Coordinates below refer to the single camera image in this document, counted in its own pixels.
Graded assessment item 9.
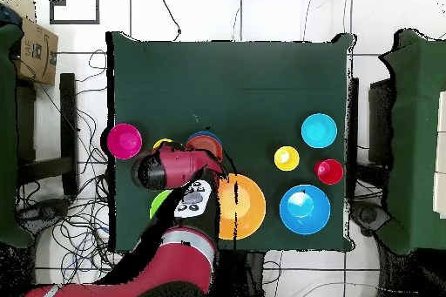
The large blue bowl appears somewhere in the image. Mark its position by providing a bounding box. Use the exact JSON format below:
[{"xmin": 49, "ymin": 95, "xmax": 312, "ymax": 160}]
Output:
[{"xmin": 279, "ymin": 184, "xmax": 332, "ymax": 236}]

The small light blue bowl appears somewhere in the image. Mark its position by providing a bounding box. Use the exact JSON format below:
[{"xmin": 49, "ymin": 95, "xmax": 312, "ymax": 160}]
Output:
[{"xmin": 301, "ymin": 112, "xmax": 338, "ymax": 149}]

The red cup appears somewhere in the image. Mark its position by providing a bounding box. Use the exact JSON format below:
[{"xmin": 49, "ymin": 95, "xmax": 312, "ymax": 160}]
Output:
[{"xmin": 314, "ymin": 159, "xmax": 345, "ymax": 186}]

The small magenta bowl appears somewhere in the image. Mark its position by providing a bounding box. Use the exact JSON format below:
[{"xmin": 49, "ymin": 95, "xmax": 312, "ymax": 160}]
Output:
[{"xmin": 106, "ymin": 123, "xmax": 144, "ymax": 161}]

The large green bowl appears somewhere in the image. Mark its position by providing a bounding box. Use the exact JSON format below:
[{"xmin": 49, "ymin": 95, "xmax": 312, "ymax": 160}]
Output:
[{"xmin": 149, "ymin": 189, "xmax": 173, "ymax": 219}]

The green cloth-covered table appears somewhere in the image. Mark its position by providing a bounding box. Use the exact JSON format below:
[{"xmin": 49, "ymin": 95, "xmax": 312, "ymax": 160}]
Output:
[
  {"xmin": 0, "ymin": 23, "xmax": 35, "ymax": 248},
  {"xmin": 377, "ymin": 28, "xmax": 446, "ymax": 255}
]

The tangle of black cables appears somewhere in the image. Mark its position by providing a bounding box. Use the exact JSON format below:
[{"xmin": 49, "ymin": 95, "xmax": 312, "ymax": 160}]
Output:
[{"xmin": 15, "ymin": 49, "xmax": 140, "ymax": 297}]

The small orange-red bowl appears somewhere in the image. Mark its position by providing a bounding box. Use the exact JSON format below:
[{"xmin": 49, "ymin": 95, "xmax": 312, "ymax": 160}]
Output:
[{"xmin": 186, "ymin": 135, "xmax": 223, "ymax": 160}]

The cardboard box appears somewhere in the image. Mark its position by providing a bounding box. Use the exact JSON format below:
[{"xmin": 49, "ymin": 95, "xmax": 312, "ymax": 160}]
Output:
[{"xmin": 10, "ymin": 0, "xmax": 59, "ymax": 86}]

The white box stack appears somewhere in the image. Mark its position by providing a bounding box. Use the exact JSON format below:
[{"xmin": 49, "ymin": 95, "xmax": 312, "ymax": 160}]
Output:
[{"xmin": 432, "ymin": 90, "xmax": 446, "ymax": 219}]

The black cable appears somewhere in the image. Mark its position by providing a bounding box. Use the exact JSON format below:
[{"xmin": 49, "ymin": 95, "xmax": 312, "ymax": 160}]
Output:
[{"xmin": 155, "ymin": 0, "xmax": 183, "ymax": 43}]

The black metal stand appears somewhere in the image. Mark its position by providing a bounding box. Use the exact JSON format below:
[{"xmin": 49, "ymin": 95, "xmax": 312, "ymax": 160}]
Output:
[{"xmin": 16, "ymin": 72, "xmax": 80, "ymax": 198}]

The black square frame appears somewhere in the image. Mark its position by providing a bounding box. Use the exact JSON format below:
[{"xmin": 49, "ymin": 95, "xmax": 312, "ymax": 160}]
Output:
[{"xmin": 49, "ymin": 0, "xmax": 101, "ymax": 25}]

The large orange-yellow bowl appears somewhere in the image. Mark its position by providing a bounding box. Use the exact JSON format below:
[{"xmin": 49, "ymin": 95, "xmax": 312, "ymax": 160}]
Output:
[{"xmin": 217, "ymin": 173, "xmax": 267, "ymax": 241}]

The dark green tablecloth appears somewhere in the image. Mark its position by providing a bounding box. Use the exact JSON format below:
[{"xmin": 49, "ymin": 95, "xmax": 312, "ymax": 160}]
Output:
[{"xmin": 105, "ymin": 30, "xmax": 357, "ymax": 253}]

